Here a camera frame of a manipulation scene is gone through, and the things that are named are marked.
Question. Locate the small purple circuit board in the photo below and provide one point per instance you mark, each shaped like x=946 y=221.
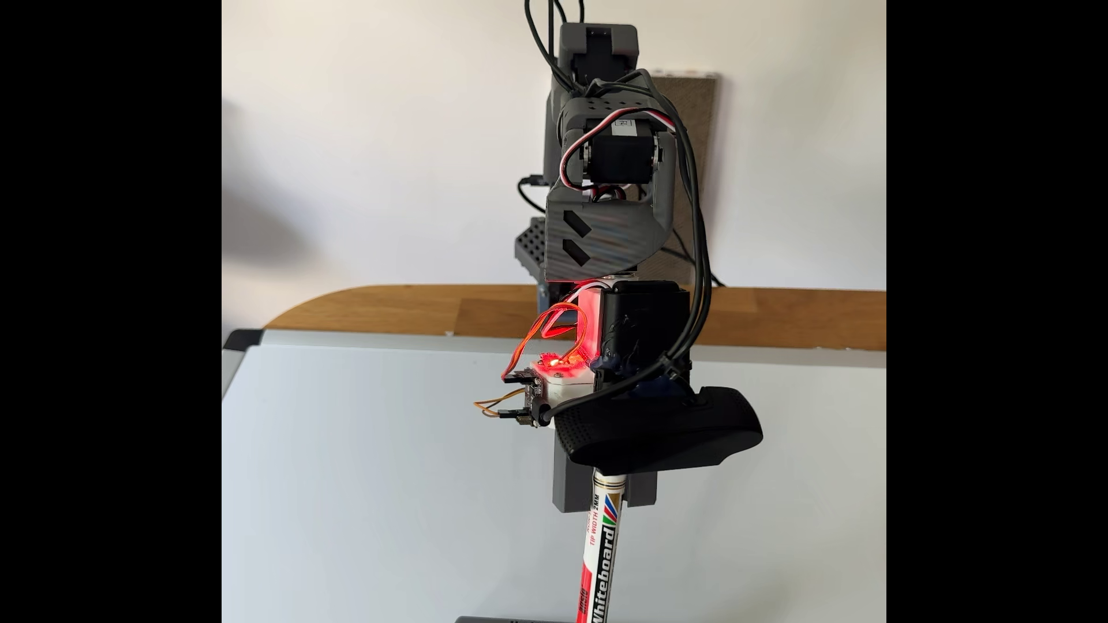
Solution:
x=526 y=398

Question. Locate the whiteboard with silver frame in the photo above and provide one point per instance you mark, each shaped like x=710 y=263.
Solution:
x=363 y=484

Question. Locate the white whiteboard marker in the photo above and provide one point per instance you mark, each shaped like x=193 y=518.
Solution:
x=602 y=554

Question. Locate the black oval webcam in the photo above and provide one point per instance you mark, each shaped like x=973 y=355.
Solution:
x=658 y=433

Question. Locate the grey Da Pinchi pen holder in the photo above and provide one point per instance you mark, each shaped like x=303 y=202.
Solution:
x=502 y=620

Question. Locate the brown panel against wall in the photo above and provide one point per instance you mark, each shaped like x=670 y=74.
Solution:
x=697 y=130

